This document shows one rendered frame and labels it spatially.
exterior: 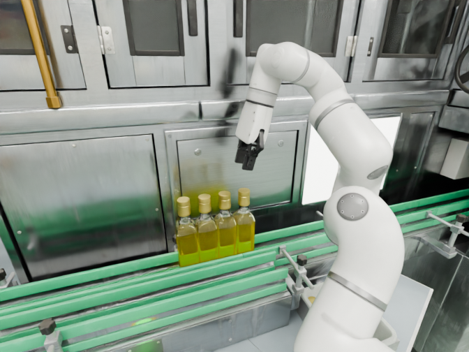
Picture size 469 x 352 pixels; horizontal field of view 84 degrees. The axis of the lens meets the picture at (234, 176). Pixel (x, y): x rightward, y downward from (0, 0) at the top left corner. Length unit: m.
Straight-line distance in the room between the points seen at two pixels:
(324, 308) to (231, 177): 0.55
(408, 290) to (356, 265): 0.78
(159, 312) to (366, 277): 0.50
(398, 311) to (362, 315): 0.68
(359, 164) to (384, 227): 0.12
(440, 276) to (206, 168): 1.21
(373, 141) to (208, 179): 0.52
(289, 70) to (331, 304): 0.43
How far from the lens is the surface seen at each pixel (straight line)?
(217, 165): 0.83
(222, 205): 0.72
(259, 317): 0.84
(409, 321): 1.08
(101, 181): 0.85
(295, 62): 0.58
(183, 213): 0.71
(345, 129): 0.48
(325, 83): 0.65
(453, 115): 1.41
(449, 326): 1.69
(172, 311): 0.75
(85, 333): 0.76
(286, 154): 0.92
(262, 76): 0.65
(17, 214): 0.94
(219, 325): 0.80
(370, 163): 0.47
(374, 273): 0.41
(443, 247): 1.26
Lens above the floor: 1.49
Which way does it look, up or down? 24 degrees down
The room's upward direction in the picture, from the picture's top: straight up
